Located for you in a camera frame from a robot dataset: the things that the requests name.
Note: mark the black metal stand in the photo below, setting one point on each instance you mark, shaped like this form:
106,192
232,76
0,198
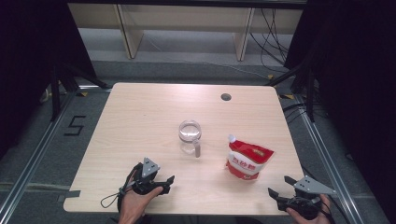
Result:
56,93
309,93

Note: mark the yellow and black tape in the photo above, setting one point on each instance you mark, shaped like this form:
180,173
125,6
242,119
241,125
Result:
286,96
82,93

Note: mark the person's left hand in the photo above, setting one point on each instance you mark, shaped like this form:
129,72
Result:
132,208

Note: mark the red and white sugar pouch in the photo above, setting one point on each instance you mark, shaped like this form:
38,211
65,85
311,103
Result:
247,160

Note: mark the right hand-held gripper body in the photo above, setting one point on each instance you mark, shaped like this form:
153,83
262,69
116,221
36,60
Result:
311,186

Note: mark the person's right hand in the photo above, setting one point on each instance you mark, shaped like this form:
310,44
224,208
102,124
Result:
323,216

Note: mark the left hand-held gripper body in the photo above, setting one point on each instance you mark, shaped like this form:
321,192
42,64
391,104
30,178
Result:
149,168

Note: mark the black curtain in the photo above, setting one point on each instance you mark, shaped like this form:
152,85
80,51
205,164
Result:
31,62
358,77

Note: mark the aluminium floor rail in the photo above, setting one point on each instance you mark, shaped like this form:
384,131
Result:
323,155
34,155

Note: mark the beige wooden shelf unit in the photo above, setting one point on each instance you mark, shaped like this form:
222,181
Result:
186,18

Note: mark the clear hinged jar lid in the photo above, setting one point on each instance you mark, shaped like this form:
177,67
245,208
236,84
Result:
190,130

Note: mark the grey tape strip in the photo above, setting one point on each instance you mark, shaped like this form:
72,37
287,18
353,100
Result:
70,195

